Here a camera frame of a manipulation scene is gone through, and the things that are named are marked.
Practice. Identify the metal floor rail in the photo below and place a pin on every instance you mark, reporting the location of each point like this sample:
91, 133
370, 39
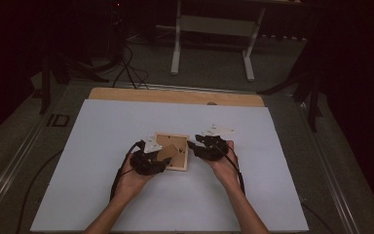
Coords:
9, 175
331, 175

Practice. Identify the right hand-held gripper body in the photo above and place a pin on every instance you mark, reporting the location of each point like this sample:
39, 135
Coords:
216, 149

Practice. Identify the white metal desk frame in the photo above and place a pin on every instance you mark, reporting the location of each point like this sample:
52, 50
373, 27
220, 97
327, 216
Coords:
216, 26

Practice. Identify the black tripod stand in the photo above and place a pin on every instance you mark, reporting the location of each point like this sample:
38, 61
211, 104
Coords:
47, 84
311, 97

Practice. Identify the small wooden box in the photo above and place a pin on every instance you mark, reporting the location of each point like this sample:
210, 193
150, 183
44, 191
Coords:
178, 146

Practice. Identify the person's right hand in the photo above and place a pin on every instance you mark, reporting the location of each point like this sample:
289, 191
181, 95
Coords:
227, 172

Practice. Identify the person's left hand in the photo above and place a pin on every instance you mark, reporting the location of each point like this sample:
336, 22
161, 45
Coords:
130, 183

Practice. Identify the black rectangular floor plate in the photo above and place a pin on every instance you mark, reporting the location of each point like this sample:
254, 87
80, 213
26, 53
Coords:
58, 120

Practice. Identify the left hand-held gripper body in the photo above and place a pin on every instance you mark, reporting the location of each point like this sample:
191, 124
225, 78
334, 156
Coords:
144, 162

